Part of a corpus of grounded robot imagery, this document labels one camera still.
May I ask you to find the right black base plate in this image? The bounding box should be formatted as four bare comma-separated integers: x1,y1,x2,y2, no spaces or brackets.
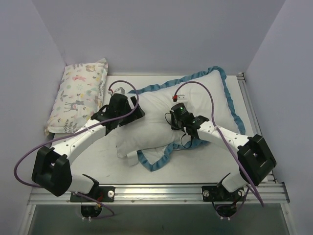
201,185,245,202

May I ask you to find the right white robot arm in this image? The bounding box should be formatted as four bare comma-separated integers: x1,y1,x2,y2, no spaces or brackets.
170,103,277,200

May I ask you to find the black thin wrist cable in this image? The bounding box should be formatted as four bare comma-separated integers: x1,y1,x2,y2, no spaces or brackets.
164,111,196,149

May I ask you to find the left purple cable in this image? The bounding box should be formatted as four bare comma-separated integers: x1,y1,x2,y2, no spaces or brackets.
14,80,140,217

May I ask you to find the animal print white pillow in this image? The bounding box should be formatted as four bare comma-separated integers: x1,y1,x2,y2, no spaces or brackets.
45,58,108,135

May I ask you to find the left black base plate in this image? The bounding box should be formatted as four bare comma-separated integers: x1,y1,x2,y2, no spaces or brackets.
70,186,115,203

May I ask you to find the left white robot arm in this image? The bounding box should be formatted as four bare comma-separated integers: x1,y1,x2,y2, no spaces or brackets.
32,94,145,201

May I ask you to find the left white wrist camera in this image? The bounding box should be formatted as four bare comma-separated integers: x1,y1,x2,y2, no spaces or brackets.
108,87,125,95

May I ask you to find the aluminium mounting rail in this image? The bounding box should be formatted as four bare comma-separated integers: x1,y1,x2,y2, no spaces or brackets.
29,182,291,205

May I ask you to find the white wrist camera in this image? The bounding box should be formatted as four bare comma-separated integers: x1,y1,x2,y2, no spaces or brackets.
108,87,125,95
172,94,188,105

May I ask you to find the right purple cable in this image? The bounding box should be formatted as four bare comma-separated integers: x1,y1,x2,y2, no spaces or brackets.
173,82,265,208

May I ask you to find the purple cable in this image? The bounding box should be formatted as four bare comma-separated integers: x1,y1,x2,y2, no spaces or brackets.
14,80,140,217
173,82,265,208

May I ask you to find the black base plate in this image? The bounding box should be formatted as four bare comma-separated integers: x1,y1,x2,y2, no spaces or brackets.
70,186,115,203
201,185,245,202

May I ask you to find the right aluminium side rail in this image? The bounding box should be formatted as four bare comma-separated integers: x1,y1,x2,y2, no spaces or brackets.
237,72,277,183

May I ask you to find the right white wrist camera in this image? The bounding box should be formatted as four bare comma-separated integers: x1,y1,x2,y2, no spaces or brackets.
172,94,188,105

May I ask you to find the blue white plush pillowcase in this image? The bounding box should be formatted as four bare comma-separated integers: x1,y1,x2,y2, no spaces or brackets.
128,66,246,173

